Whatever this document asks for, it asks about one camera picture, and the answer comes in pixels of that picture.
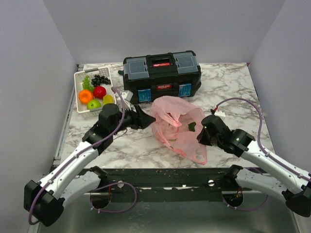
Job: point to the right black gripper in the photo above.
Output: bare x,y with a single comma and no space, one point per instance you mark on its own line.
202,139

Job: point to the pink plastic bag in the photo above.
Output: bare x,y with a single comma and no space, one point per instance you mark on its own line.
173,115

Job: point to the green fake grape bunch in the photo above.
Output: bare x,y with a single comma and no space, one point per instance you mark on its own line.
87,85

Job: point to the dark fake grape bunch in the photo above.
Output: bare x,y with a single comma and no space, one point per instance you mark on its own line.
98,80

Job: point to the white perforated plastic basket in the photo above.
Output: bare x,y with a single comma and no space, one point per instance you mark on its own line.
78,80

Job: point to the black plastic toolbox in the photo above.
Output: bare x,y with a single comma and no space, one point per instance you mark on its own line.
149,77

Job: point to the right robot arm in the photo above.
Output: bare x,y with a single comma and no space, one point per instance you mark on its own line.
284,181

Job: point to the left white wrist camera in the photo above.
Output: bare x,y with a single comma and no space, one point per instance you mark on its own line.
126,96

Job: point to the black metal base rail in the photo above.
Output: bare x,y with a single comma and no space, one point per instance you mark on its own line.
163,185

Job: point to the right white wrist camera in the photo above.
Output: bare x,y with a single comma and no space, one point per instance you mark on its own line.
218,113

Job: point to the green fake apple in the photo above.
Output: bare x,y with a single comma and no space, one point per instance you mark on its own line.
93,104

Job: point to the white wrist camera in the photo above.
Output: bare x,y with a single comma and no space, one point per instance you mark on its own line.
218,113
126,96

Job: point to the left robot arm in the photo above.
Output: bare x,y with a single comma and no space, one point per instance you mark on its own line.
46,199

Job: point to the fake orange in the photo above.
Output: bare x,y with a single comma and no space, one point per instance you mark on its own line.
85,96

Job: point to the yellow fake lemon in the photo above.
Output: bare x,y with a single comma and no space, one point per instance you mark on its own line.
108,99

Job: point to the green fake leaf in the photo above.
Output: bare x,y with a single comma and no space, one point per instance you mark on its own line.
191,127

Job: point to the red fake apple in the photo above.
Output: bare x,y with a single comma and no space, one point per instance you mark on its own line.
99,92

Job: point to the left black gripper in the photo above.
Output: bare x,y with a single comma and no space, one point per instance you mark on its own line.
141,120

